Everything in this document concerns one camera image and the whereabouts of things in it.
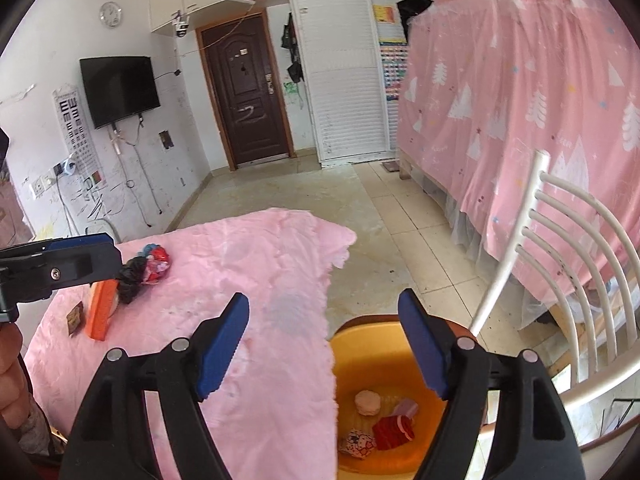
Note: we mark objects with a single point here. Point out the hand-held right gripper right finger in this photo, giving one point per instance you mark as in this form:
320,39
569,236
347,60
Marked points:
425,350

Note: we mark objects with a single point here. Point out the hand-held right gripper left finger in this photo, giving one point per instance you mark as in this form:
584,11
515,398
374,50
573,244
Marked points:
222,350

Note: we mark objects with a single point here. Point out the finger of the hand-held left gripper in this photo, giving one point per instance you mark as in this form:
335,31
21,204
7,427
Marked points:
75,272
85,241

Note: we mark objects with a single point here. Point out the orange box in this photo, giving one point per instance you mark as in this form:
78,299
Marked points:
100,310

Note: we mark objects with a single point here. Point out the small brown packet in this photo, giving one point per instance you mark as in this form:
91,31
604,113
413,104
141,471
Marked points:
75,319

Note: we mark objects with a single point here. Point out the small pink packet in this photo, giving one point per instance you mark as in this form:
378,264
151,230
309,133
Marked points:
406,406

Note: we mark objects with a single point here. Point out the orange plastic basin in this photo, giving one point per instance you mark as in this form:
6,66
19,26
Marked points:
360,360

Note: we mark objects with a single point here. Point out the red blue toy bundle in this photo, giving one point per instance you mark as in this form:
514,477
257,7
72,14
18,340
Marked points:
157,260

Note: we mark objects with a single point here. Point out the pink round puff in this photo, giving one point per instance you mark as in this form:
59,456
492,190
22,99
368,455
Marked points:
367,402

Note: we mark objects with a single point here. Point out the white printed packet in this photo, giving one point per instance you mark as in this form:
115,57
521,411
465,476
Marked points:
357,442

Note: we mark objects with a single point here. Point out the person's left hand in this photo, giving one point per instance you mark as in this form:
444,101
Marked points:
12,390

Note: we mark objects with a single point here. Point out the pink fluffy table cloth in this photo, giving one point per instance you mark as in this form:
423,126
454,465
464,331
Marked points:
270,270

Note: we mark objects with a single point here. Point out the eye chart poster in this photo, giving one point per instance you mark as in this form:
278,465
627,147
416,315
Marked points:
75,122

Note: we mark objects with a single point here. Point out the white mosquito net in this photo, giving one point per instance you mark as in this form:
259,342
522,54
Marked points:
467,232

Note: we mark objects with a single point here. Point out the white metal chair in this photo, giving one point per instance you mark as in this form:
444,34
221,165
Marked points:
530,200

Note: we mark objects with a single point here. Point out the floor scale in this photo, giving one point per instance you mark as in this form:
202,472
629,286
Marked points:
390,165

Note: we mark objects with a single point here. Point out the dark brown door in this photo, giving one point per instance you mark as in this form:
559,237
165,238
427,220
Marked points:
247,95

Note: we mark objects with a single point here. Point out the black hanging bag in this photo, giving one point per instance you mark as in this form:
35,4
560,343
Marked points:
289,35
295,70

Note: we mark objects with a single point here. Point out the colourful chart poster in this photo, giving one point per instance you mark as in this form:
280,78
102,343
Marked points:
392,70

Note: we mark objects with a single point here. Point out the pink tree print curtain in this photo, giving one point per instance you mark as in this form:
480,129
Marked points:
525,85

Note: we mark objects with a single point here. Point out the white louvred wardrobe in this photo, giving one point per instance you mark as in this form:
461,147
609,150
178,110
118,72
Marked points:
340,70

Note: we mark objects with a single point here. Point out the yellow poster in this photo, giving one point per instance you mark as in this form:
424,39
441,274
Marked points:
384,12

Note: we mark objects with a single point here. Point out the black hanging clothing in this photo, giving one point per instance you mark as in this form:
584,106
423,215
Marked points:
412,10

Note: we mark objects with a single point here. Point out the white wall socket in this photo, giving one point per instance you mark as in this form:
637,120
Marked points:
42,185

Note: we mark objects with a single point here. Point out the broken wall box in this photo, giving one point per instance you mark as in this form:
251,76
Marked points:
166,140

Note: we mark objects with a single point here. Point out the black wall television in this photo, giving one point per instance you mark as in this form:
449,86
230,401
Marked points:
120,90

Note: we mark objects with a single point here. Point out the round wall clock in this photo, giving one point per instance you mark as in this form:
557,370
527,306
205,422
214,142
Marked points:
110,14

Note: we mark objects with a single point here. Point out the white security camera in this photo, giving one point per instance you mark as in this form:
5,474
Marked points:
181,27

